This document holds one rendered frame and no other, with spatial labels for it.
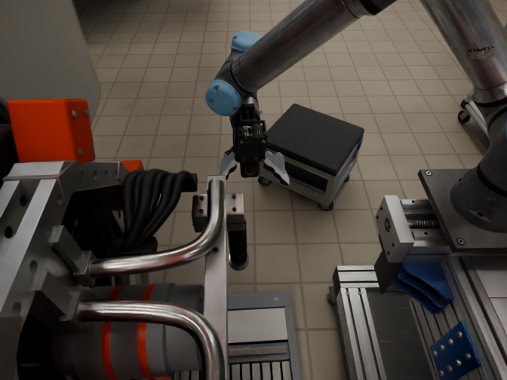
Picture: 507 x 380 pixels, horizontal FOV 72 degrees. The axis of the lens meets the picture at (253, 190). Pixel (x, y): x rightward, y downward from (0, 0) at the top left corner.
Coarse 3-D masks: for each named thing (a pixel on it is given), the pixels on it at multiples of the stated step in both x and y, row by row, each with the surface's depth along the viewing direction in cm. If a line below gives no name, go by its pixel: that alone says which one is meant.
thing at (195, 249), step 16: (208, 176) 57; (208, 192) 55; (224, 192) 56; (208, 208) 52; (208, 224) 50; (64, 240) 41; (208, 240) 48; (64, 256) 42; (80, 256) 45; (128, 256) 47; (144, 256) 47; (160, 256) 47; (176, 256) 47; (192, 256) 47; (80, 272) 44; (96, 272) 46; (112, 272) 46; (128, 272) 46; (144, 272) 47
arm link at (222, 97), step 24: (312, 0) 56; (336, 0) 53; (360, 0) 51; (384, 0) 51; (288, 24) 59; (312, 24) 57; (336, 24) 56; (264, 48) 63; (288, 48) 61; (312, 48) 61; (240, 72) 67; (264, 72) 65; (216, 96) 70; (240, 96) 71
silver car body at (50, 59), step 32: (0, 0) 66; (32, 0) 77; (64, 0) 92; (0, 32) 66; (32, 32) 77; (64, 32) 91; (0, 64) 66; (32, 64) 76; (64, 64) 90; (32, 96) 76; (64, 96) 90; (96, 96) 110
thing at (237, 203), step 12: (192, 204) 60; (204, 204) 60; (228, 204) 60; (240, 204) 60; (192, 216) 59; (204, 216) 59; (228, 216) 59; (240, 216) 59; (228, 228) 62; (240, 228) 62
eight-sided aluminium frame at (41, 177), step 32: (64, 160) 46; (0, 192) 40; (32, 192) 42; (64, 192) 42; (96, 192) 65; (0, 224) 37; (32, 224) 37; (0, 256) 37; (32, 256) 36; (0, 288) 32; (32, 288) 36; (0, 320) 30; (0, 352) 30
